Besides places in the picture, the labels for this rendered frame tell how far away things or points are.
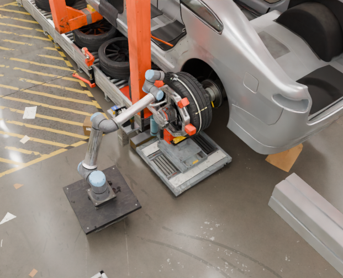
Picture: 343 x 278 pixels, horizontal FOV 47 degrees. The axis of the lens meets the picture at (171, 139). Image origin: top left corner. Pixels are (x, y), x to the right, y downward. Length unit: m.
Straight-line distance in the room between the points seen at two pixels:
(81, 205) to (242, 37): 2.22
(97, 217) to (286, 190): 3.02
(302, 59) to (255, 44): 1.40
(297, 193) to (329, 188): 3.76
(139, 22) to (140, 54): 0.35
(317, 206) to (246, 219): 3.27
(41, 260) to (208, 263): 1.63
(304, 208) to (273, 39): 3.90
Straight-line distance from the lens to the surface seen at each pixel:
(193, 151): 4.56
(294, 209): 1.16
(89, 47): 5.82
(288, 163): 4.97
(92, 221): 4.00
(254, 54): 3.51
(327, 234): 1.13
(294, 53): 4.86
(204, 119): 3.96
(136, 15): 3.70
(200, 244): 4.19
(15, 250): 4.37
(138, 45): 3.88
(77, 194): 4.18
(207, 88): 4.29
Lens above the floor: 3.74
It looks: 49 degrees down
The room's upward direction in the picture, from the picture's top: 3 degrees clockwise
